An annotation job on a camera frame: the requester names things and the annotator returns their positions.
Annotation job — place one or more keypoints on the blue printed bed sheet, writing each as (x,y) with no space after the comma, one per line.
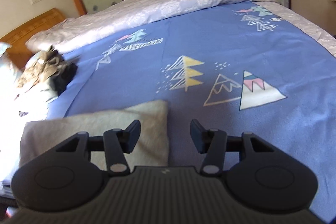
(223,43)

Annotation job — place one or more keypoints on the small dark cloth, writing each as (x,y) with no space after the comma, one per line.
(23,113)

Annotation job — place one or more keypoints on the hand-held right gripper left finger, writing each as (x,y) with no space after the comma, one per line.
(132,136)

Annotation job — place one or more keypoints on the lilac floral duvet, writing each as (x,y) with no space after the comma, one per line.
(170,3)

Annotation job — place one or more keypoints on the brown crumpled garment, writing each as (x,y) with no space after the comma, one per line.
(36,69)

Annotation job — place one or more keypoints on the wooden headboard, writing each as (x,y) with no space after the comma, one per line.
(31,29)

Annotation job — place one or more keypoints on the black crumpled garment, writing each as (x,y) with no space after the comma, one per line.
(64,78)

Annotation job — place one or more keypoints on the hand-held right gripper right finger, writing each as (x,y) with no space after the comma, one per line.
(197,136)

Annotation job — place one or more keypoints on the white wall socket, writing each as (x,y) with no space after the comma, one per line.
(36,0)

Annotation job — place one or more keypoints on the pale lilac pillow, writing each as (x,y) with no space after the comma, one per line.
(47,39)

